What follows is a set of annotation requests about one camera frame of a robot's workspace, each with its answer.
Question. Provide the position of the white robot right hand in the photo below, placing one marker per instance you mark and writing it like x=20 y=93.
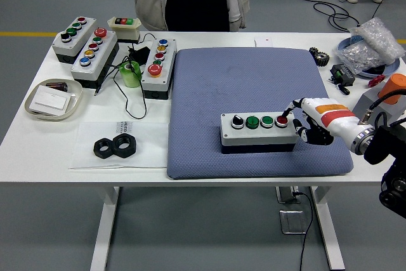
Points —
x=333 y=118

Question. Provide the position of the four-button grey control box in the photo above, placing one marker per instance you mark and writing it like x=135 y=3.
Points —
x=253 y=137

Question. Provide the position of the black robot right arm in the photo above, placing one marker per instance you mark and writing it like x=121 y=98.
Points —
x=380 y=144

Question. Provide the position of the five-button box with green button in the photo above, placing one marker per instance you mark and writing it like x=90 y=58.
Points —
x=168 y=61

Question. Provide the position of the five-button box blue button end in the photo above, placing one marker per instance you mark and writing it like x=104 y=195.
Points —
x=106 y=45

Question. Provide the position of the four-button white control box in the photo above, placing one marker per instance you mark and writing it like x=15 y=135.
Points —
x=82 y=34

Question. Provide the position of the grey metal block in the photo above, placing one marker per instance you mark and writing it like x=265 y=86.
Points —
x=368 y=99

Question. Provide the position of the black green electronic module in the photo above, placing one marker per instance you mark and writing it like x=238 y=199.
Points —
x=342 y=74

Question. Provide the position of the red clip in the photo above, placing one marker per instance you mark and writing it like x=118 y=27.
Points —
x=377 y=80

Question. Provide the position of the black metal gear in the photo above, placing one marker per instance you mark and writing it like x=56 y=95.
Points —
x=321 y=58

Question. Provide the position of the clear bag of small parts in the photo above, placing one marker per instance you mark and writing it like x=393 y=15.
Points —
x=361 y=56

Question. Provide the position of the blue round plate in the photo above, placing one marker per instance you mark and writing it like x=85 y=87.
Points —
x=344 y=43

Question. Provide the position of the grey power strip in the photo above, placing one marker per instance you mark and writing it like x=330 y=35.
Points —
x=284 y=195

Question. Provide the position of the bubble wrap bag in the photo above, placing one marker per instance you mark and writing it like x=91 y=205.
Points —
x=377 y=36

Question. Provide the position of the metal floor socket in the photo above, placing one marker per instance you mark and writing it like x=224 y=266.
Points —
x=293 y=221

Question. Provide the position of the white table leg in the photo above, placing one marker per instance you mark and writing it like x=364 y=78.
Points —
x=104 y=226
x=330 y=236

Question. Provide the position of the blue-grey fabric mat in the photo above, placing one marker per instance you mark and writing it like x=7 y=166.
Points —
x=222 y=77

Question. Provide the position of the black power adapter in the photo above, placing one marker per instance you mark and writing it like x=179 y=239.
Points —
x=141 y=54

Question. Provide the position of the green tape roll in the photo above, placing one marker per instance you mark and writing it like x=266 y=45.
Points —
x=131 y=76

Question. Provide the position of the black hex nut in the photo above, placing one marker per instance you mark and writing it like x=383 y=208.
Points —
x=103 y=153
x=125 y=152

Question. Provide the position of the clear plastic bag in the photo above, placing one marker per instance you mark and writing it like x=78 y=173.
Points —
x=89 y=134

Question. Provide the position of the beige shallow tray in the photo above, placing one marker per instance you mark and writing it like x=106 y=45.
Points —
x=73 y=90

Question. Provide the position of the dark red small item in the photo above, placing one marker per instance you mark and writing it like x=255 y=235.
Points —
x=58 y=86

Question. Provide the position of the cream red-green switch box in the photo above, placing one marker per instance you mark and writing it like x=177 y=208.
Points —
x=127 y=32

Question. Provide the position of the white flat switch panel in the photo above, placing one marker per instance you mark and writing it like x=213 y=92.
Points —
x=50 y=98

